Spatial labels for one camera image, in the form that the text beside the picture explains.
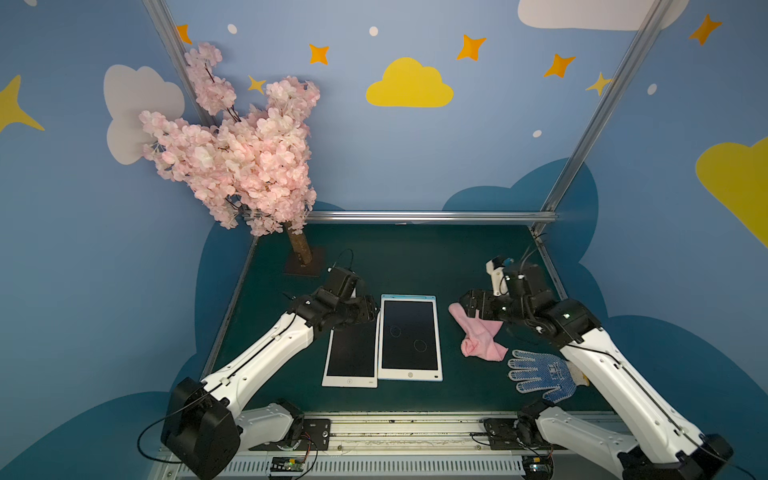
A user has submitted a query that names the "pink cloth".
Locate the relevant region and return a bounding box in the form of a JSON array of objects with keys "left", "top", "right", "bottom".
[{"left": 448, "top": 303, "right": 508, "bottom": 362}]

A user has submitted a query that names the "blue-edged white drawing tablet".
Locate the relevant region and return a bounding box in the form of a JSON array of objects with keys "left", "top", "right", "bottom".
[{"left": 377, "top": 294, "right": 443, "bottom": 382}]

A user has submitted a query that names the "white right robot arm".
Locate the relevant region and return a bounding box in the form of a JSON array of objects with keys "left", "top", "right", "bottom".
[{"left": 449, "top": 257, "right": 733, "bottom": 479}]

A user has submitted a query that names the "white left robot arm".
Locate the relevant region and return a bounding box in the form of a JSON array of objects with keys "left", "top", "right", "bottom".
[{"left": 161, "top": 267, "right": 379, "bottom": 479}]

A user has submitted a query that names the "rusty brown tree trunk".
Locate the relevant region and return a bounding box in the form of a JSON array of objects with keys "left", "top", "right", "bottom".
[{"left": 286, "top": 222, "right": 313, "bottom": 266}]

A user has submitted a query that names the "blue dotted work glove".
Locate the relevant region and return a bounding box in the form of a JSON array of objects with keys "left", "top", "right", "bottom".
[{"left": 507, "top": 350, "right": 590, "bottom": 404}]

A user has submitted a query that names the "pink cherry blossom tree crown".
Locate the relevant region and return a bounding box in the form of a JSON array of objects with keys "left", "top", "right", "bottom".
[{"left": 139, "top": 43, "right": 320, "bottom": 237}]

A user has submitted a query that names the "right circuit board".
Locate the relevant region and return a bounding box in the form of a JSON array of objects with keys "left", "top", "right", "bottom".
[{"left": 522, "top": 456, "right": 554, "bottom": 480}]

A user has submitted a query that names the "left green circuit board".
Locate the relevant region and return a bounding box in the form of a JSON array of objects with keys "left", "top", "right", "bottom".
[{"left": 269, "top": 457, "right": 306, "bottom": 476}]

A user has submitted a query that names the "right table edge rail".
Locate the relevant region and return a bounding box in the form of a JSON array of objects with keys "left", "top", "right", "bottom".
[{"left": 533, "top": 234, "right": 568, "bottom": 300}]

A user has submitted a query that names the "table edge rail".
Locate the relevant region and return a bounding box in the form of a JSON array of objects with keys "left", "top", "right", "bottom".
[
  {"left": 533, "top": 234, "right": 568, "bottom": 300},
  {"left": 201, "top": 239, "right": 258, "bottom": 378}
]

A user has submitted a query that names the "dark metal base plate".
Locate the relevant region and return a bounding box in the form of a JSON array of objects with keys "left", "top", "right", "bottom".
[{"left": 283, "top": 247, "right": 327, "bottom": 278}]

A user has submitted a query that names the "rear aluminium frame rail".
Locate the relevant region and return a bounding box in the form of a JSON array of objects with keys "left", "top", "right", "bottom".
[{"left": 307, "top": 211, "right": 557, "bottom": 225}]

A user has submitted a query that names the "left table edge rail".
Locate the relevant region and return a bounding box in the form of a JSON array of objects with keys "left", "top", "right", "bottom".
[{"left": 201, "top": 239, "right": 258, "bottom": 378}]

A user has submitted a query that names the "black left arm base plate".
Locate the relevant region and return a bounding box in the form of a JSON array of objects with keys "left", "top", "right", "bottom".
[{"left": 249, "top": 418, "right": 332, "bottom": 452}]

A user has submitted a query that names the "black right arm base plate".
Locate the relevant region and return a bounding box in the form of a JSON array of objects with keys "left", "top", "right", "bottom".
[{"left": 481, "top": 417, "right": 563, "bottom": 451}]

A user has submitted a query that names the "front aluminium rail bed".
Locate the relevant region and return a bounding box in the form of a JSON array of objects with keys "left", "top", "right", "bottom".
[{"left": 215, "top": 411, "right": 611, "bottom": 479}]

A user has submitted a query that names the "right rear aluminium post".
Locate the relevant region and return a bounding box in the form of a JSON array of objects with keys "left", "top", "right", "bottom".
[{"left": 540, "top": 0, "right": 673, "bottom": 218}]

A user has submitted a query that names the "aluminium post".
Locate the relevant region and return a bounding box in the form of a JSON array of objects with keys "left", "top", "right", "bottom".
[
  {"left": 540, "top": 0, "right": 673, "bottom": 218},
  {"left": 142, "top": 0, "right": 215, "bottom": 126}
]

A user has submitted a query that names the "left rear aluminium post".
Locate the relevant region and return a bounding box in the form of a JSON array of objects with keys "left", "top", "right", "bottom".
[{"left": 142, "top": 0, "right": 215, "bottom": 126}]

